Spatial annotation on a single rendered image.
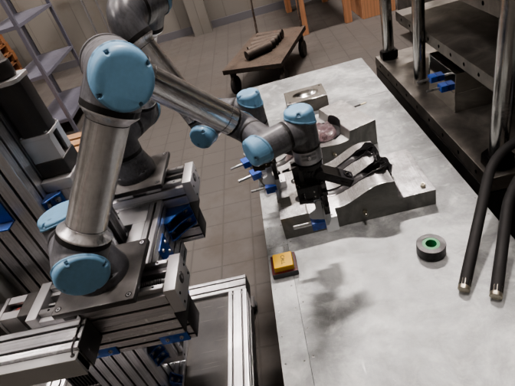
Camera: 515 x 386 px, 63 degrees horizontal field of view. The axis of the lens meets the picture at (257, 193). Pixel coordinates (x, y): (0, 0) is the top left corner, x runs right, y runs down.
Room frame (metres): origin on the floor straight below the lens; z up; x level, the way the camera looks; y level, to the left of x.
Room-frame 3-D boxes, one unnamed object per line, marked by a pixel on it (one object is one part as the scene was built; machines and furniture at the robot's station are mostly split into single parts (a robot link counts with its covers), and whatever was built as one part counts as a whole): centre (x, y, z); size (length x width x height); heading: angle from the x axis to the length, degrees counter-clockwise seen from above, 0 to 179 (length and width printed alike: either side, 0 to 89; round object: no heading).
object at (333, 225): (0.94, -0.14, 0.93); 0.13 x 0.05 x 0.05; 84
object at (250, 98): (1.24, -0.06, 1.20); 0.09 x 0.08 x 0.11; 58
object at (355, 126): (1.52, -0.26, 0.85); 0.50 x 0.26 x 0.11; 101
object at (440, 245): (0.81, -0.43, 0.82); 0.08 x 0.08 x 0.04
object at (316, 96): (1.95, -0.38, 0.83); 0.20 x 0.15 x 0.07; 84
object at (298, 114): (0.93, -0.15, 1.25); 0.09 x 0.08 x 0.11; 108
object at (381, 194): (1.15, -0.31, 0.87); 0.50 x 0.26 x 0.14; 84
